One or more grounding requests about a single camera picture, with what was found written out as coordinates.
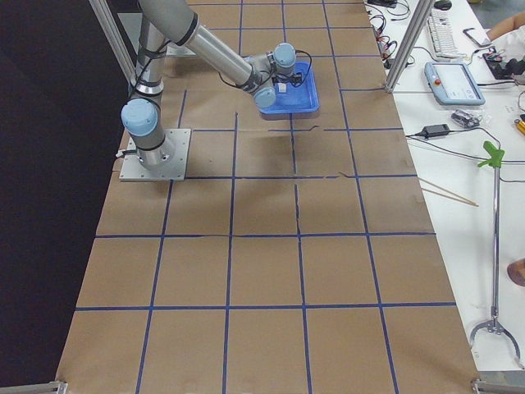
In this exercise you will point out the blue plastic tray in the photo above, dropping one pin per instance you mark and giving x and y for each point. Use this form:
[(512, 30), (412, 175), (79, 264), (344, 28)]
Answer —
[(300, 102)]

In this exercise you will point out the black power adapter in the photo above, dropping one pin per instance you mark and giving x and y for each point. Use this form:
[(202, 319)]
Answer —
[(434, 131)]

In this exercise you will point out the white keyboard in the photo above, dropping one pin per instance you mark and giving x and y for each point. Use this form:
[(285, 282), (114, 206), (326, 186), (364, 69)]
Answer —
[(441, 36)]

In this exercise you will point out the blue teach pendant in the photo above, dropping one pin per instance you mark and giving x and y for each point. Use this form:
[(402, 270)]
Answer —
[(453, 84)]

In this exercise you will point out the wooden chopsticks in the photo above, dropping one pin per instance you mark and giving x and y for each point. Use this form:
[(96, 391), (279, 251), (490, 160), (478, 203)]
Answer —
[(435, 189)]

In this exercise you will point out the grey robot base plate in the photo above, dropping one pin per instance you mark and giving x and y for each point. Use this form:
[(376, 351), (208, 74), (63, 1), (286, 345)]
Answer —
[(168, 162)]

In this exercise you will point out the aluminium frame post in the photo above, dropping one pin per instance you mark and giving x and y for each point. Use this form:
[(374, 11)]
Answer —
[(416, 24)]

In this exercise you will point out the green handled reacher grabber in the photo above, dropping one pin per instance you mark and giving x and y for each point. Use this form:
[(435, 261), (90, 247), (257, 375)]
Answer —
[(493, 325)]

